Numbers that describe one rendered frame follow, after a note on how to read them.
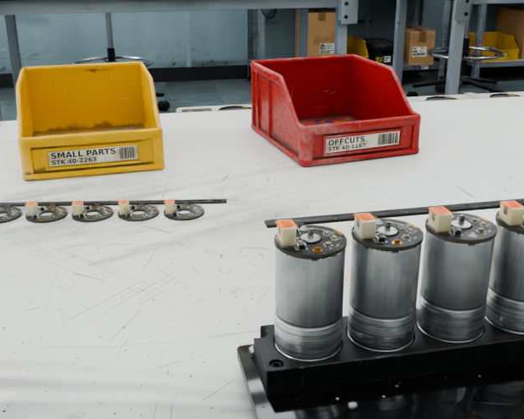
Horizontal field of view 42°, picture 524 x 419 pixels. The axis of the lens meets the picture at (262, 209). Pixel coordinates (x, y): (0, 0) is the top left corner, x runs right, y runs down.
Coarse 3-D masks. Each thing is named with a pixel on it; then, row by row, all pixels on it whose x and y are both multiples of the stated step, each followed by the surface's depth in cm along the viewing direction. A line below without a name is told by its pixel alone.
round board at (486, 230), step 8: (456, 216) 25; (472, 216) 25; (472, 224) 25; (480, 224) 25; (488, 224) 25; (432, 232) 24; (440, 232) 24; (448, 232) 24; (456, 232) 24; (464, 232) 24; (480, 232) 24; (488, 232) 24; (496, 232) 24; (448, 240) 24; (456, 240) 24; (464, 240) 24; (472, 240) 24; (480, 240) 24
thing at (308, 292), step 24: (312, 240) 23; (288, 264) 23; (312, 264) 23; (336, 264) 23; (288, 288) 23; (312, 288) 23; (336, 288) 23; (288, 312) 24; (312, 312) 23; (336, 312) 24; (288, 336) 24; (312, 336) 24; (336, 336) 24; (312, 360) 24
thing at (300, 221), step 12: (456, 204) 27; (468, 204) 27; (480, 204) 27; (492, 204) 27; (312, 216) 26; (324, 216) 26; (336, 216) 26; (348, 216) 26; (384, 216) 26; (396, 216) 26
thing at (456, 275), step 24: (432, 240) 24; (432, 264) 25; (456, 264) 24; (480, 264) 24; (432, 288) 25; (456, 288) 24; (480, 288) 24; (432, 312) 25; (456, 312) 25; (480, 312) 25; (432, 336) 25; (456, 336) 25; (480, 336) 26
